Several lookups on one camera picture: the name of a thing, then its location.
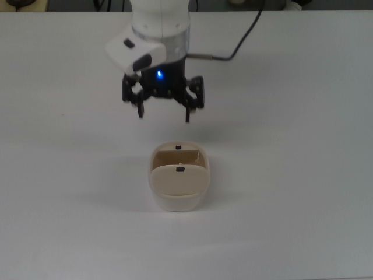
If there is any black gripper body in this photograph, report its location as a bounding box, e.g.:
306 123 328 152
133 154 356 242
138 55 189 100

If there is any small cream bin with lid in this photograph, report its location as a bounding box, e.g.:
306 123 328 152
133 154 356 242
148 141 211 212

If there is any wooden desk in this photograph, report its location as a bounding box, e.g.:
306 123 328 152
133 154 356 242
0 0 49 13

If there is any white plastic object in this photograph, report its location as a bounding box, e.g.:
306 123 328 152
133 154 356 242
281 0 310 11

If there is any dark round object on desk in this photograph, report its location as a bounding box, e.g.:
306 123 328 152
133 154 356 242
5 0 36 8

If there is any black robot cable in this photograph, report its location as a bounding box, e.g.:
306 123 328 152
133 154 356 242
186 0 266 62

